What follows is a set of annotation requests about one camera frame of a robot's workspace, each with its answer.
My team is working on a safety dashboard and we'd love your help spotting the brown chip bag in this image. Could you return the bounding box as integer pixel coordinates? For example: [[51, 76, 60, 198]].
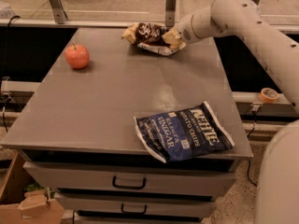
[[121, 22, 180, 56]]

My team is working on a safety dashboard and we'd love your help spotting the top drawer black handle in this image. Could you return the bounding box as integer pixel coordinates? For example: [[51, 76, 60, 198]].
[[112, 176, 147, 190]]

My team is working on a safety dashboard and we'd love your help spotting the black cable on left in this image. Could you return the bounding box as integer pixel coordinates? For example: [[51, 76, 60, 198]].
[[0, 15, 21, 133]]

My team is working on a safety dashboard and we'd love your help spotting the cardboard box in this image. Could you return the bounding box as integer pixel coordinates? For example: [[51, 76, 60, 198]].
[[0, 153, 64, 224]]

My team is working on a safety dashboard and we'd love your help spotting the middle metal railing bracket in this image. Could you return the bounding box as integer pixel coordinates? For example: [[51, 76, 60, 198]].
[[164, 0, 177, 27]]

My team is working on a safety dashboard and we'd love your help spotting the orange tape roll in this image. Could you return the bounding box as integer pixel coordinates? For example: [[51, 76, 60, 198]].
[[259, 88, 278, 104]]

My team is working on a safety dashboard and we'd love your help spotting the red apple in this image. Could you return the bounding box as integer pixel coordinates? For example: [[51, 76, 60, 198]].
[[64, 44, 90, 69]]

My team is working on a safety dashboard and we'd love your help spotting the drawer black handle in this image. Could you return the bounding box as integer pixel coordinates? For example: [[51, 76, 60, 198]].
[[121, 203, 148, 215], [112, 176, 147, 190]]

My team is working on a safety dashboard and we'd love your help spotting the blue Kettle chip bag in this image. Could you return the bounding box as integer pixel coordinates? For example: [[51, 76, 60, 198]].
[[135, 101, 235, 163]]

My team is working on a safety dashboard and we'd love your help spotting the left metal railing bracket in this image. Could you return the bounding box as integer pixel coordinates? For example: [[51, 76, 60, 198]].
[[49, 0, 67, 24]]

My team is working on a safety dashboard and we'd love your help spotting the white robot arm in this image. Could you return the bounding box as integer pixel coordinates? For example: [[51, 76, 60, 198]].
[[163, 0, 299, 224]]

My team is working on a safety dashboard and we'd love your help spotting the grey drawer cabinet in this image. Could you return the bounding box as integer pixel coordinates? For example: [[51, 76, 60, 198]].
[[2, 28, 252, 224]]

